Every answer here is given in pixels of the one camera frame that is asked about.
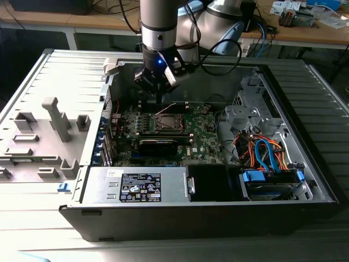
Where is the silver metal drive cage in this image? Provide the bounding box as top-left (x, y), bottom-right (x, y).
top-left (223, 71), bottom-right (290, 137)

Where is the thin black wire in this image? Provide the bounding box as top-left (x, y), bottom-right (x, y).
top-left (204, 93), bottom-right (234, 107)

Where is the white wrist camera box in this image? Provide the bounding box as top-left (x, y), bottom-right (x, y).
top-left (163, 56), bottom-right (190, 87)

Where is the blue box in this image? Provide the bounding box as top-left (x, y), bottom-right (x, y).
top-left (305, 0), bottom-right (342, 10)

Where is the wooden desk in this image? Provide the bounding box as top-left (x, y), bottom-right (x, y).
top-left (0, 0), bottom-right (349, 51)

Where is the beige case latch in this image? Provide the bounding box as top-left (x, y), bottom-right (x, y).
top-left (103, 57), bottom-right (121, 76)

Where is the blue cable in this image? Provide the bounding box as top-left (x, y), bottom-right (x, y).
top-left (255, 21), bottom-right (272, 58)

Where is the black graphics card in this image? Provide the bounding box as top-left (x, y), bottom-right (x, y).
top-left (130, 137), bottom-right (180, 158)

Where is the blue disk carrier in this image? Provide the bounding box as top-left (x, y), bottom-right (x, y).
top-left (240, 168), bottom-right (306, 192)

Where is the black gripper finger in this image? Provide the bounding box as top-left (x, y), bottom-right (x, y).
top-left (160, 82), bottom-right (180, 104)
top-left (133, 67), bottom-right (161, 104)

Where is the black plastic shroud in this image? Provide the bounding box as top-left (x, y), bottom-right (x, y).
top-left (187, 164), bottom-right (242, 203)

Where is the green motherboard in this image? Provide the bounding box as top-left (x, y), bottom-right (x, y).
top-left (110, 103), bottom-right (227, 168)

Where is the grey parts rack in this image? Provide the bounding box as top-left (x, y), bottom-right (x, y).
top-left (0, 96), bottom-right (93, 184)

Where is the orange red wire bundle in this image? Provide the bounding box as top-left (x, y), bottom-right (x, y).
top-left (233, 132), bottom-right (259, 168)

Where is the silver power supply unit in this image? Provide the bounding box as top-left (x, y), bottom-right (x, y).
top-left (80, 165), bottom-right (197, 205)

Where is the CPU with silver top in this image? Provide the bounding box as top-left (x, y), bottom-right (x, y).
top-left (159, 116), bottom-right (178, 129)

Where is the hard disk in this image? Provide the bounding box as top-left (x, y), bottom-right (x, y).
top-left (246, 183), bottom-right (298, 202)

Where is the metal socket cover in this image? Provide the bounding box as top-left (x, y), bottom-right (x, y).
top-left (154, 113), bottom-right (188, 130)

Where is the CPU socket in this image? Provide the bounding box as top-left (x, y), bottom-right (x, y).
top-left (152, 111), bottom-right (189, 130)

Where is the metal wire locking lever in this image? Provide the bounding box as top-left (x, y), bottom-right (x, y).
top-left (157, 103), bottom-right (177, 115)

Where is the black monitor stand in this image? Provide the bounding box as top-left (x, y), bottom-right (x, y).
top-left (240, 0), bottom-right (264, 34)

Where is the black box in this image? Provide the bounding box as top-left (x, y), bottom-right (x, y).
top-left (9, 0), bottom-right (95, 16)

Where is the copper heatsink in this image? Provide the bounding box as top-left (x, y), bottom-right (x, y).
top-left (278, 7), bottom-right (297, 28)

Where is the black open PC case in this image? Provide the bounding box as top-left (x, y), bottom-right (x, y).
top-left (58, 48), bottom-right (340, 243)

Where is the blue flat wire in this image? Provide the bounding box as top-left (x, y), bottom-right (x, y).
top-left (255, 138), bottom-right (282, 174)

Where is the black camera cable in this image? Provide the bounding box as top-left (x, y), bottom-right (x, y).
top-left (200, 39), bottom-right (243, 76)

